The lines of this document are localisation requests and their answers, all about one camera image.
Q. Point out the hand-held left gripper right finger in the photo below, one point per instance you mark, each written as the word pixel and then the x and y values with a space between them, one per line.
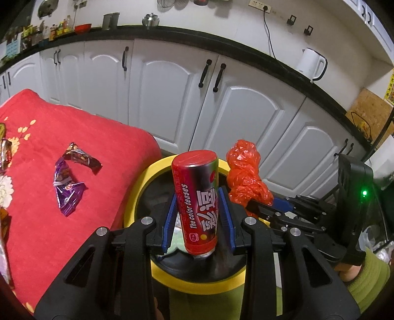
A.
pixel 227 221

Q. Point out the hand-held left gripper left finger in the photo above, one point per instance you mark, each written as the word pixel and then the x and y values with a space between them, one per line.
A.
pixel 168 224

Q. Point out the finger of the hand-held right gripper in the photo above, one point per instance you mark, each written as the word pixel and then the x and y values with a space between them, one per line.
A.
pixel 281 203
pixel 261 210

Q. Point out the red snack can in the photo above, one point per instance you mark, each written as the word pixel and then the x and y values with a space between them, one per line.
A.
pixel 197 200

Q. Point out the red plastic bag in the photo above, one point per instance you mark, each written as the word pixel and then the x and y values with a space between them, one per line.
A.
pixel 243 172

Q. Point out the yellow-rimmed black trash bin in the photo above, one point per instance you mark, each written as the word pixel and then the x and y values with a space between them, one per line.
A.
pixel 197 284

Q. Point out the purple snack wrapper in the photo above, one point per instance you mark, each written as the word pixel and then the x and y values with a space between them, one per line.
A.
pixel 66 197

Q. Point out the dark brown snack wrapper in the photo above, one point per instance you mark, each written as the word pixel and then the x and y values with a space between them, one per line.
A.
pixel 83 158

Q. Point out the white plastic bag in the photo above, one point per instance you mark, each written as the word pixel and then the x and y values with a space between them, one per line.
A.
pixel 3 261

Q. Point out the person's right forearm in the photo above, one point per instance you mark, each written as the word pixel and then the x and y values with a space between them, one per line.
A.
pixel 372 277

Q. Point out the particle board panel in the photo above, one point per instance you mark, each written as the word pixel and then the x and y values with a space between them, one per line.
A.
pixel 369 113

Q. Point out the red floral blanket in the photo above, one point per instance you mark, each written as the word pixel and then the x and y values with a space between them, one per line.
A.
pixel 101 153

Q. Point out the white lower kitchen cabinets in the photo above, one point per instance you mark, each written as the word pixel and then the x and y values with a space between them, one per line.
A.
pixel 166 101

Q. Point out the white kitchen cabinets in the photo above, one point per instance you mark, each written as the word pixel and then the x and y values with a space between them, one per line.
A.
pixel 166 101
pixel 378 27

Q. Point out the white electric kettle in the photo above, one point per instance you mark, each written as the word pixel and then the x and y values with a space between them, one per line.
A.
pixel 309 63

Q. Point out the white upper kitchen cabinets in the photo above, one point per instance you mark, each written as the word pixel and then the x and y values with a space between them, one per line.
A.
pixel 378 27

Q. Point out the gold-rimmed metal plate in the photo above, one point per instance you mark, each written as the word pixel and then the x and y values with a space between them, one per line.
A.
pixel 2 130

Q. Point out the black kitchen countertop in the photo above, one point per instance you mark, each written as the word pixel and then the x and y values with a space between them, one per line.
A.
pixel 172 32

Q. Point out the metal teapot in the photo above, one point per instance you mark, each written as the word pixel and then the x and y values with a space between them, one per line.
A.
pixel 150 21

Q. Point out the metal canister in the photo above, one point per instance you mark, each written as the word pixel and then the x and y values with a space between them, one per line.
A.
pixel 110 21

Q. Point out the red bowl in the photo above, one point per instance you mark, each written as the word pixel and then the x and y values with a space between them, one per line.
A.
pixel 83 28

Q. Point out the row of hanging kitchen utensils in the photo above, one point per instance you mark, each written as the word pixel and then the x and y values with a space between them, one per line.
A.
pixel 164 2

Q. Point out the group of condiment bottles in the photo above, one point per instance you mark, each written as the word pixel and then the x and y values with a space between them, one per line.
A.
pixel 61 29

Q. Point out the spice jar rack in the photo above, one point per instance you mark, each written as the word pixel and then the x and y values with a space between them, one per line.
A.
pixel 34 35

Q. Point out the light blue utensil holder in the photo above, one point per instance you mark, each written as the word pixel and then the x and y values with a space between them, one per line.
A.
pixel 12 49

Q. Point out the hanging metal pot lid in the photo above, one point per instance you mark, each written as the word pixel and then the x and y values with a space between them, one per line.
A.
pixel 47 7

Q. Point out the yellow wall calendar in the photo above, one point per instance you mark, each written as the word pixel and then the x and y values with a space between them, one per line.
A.
pixel 390 89

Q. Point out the black wall hook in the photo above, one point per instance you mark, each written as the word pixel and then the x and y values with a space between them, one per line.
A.
pixel 308 30
pixel 291 20

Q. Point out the beige wall power outlet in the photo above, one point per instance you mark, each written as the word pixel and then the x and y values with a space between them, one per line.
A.
pixel 260 6

